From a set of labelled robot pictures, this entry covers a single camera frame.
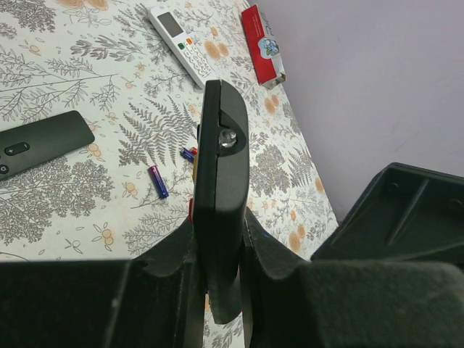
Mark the black TV remote with buttons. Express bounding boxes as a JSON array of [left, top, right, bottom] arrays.
[[191, 80, 249, 325]]

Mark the floral table mat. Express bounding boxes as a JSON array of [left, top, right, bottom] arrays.
[[1, 1, 337, 264]]

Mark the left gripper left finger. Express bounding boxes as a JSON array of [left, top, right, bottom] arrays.
[[1, 220, 205, 347]]

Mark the purple blue battery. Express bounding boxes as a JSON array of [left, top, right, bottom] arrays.
[[148, 165, 169, 199]]

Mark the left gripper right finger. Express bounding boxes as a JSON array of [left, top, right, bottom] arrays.
[[241, 212, 463, 347]]

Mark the white air conditioner remote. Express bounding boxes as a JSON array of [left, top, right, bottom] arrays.
[[148, 5, 217, 89]]

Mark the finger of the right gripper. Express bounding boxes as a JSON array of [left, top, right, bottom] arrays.
[[311, 163, 463, 265]]

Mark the blue battery in pile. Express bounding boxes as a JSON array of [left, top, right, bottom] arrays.
[[181, 148, 197, 163]]

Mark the red toothpaste box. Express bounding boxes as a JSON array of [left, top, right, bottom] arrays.
[[241, 4, 286, 89]]

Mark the slim black remote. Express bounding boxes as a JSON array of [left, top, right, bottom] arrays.
[[1, 110, 95, 180]]

